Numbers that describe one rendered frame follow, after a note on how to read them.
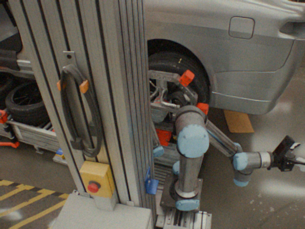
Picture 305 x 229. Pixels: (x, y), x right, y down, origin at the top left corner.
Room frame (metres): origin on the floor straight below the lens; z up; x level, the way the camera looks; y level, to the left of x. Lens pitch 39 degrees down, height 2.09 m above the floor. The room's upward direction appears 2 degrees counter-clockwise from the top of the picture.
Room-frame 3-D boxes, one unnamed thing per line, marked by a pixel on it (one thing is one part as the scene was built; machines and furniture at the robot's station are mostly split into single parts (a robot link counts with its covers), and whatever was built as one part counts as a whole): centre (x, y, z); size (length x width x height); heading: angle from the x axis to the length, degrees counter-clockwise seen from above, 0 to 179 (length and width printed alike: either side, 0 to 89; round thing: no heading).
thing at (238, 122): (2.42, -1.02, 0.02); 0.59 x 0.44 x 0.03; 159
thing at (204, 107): (1.57, -0.35, 0.85); 0.09 x 0.08 x 0.07; 69
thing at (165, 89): (1.53, -0.11, 1.03); 0.19 x 0.18 x 0.11; 159
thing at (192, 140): (0.72, -0.13, 1.19); 0.15 x 0.12 x 0.55; 1
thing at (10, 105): (2.45, 1.45, 0.39); 0.66 x 0.66 x 0.24
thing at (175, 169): (0.85, -0.13, 0.98); 0.13 x 0.12 x 0.14; 1
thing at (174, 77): (1.68, -0.06, 0.85); 0.54 x 0.07 x 0.54; 69
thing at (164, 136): (1.71, -0.07, 0.48); 0.16 x 0.12 x 0.17; 159
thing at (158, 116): (1.61, -0.03, 0.85); 0.21 x 0.14 x 0.14; 159
